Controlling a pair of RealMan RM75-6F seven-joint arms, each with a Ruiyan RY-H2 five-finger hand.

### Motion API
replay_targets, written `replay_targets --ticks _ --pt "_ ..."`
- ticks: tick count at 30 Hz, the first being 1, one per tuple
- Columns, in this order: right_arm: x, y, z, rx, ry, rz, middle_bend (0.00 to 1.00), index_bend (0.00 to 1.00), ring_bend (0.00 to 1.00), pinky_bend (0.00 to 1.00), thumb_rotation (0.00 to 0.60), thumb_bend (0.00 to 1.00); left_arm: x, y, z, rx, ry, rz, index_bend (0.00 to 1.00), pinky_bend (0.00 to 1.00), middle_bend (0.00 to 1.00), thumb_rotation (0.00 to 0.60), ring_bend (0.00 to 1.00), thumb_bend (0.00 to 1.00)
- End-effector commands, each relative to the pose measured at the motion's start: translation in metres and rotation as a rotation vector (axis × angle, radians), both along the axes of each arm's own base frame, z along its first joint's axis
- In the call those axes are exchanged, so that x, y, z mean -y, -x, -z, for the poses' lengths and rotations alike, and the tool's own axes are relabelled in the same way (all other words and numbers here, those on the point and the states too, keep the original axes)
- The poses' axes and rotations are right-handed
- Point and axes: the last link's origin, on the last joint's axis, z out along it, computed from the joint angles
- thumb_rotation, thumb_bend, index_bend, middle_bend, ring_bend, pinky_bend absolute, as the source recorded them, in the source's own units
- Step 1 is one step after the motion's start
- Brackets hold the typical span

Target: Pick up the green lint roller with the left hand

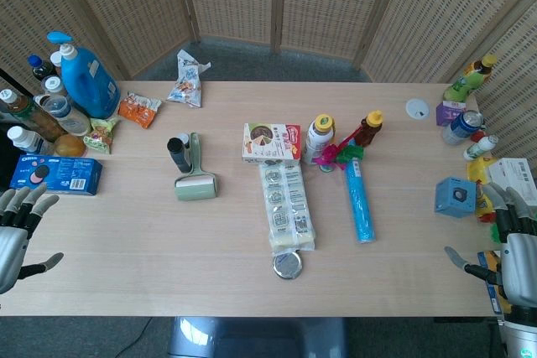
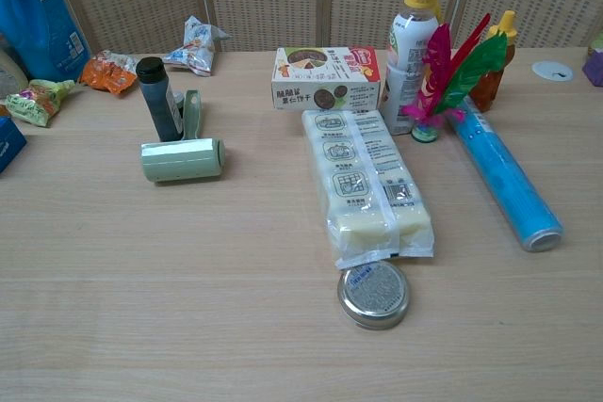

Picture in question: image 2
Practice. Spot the blue box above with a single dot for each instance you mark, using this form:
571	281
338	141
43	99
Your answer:
8	143

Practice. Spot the white bottle with yellow cap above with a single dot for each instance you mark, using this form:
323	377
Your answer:
409	53

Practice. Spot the blue plastic wrap roll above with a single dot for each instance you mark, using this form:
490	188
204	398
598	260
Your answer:
504	176

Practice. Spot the white cookie box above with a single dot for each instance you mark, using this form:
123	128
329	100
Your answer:
325	81

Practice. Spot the round white table grommet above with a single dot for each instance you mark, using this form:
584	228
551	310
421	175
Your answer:
552	70

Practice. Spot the white blue snack packet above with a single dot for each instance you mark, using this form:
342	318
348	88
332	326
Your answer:
195	50

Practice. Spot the large blue detergent jug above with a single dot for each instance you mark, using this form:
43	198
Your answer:
37	20

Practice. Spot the colourful feather shuttlecock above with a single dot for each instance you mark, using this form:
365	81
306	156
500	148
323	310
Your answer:
445	77

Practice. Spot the dark bottle with black cap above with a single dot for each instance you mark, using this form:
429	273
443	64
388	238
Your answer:
158	98

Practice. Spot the purple green box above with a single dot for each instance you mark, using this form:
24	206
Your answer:
593	63

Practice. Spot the amber honey bottle yellow cap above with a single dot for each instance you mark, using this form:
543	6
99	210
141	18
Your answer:
494	75

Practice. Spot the orange snack packet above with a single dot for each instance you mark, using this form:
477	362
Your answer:
109	71

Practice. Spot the green lint roller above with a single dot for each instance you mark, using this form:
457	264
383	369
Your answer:
181	161

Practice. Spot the white sponge pack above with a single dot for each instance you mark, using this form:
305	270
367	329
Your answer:
365	181

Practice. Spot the round silver tin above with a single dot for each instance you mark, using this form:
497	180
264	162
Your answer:
373	293

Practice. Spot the green yellow snack packet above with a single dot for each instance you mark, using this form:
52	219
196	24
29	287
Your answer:
35	101

